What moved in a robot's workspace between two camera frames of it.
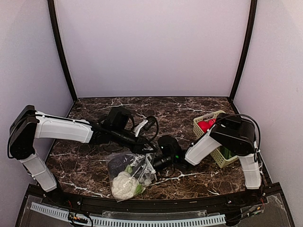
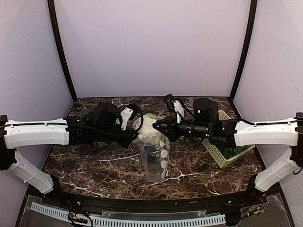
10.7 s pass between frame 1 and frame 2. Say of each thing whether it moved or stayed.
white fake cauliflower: moved
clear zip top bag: moved
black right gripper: moved
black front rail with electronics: stayed
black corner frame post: stayed
